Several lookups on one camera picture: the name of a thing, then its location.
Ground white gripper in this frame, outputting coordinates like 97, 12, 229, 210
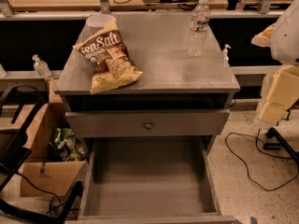
251, 23, 299, 125

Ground clear plastic water bottle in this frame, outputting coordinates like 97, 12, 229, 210
187, 0, 210, 57

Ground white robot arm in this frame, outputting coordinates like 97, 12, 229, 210
251, 0, 299, 128

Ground right hand sanitizer bottle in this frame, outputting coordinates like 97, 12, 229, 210
222, 44, 231, 67

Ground hand sanitizer bottle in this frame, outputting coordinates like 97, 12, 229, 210
32, 54, 51, 78
222, 44, 231, 67

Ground closed upper grey drawer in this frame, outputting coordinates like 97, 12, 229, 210
65, 109, 229, 138

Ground grey wooden drawer cabinet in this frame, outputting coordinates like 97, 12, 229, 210
54, 10, 241, 224

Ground open middle grey drawer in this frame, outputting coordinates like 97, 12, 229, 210
67, 137, 235, 224

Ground left hand sanitizer bottle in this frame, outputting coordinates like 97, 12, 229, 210
32, 54, 51, 78

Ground black stand leg right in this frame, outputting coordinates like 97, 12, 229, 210
263, 127, 299, 164

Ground yellow sea salt chips bag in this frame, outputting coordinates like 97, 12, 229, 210
73, 21, 143, 94

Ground clear plastic cup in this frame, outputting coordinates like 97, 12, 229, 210
85, 14, 116, 34

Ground snack bags in box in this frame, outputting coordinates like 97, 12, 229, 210
49, 128, 85, 161

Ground brown cardboard box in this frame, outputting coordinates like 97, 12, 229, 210
11, 88, 86, 197

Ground black floor cable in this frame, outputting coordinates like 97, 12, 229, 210
224, 128, 299, 192

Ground metal rail with posts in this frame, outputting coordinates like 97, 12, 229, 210
0, 0, 283, 20

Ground black stand frame left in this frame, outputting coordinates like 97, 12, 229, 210
0, 85, 83, 224

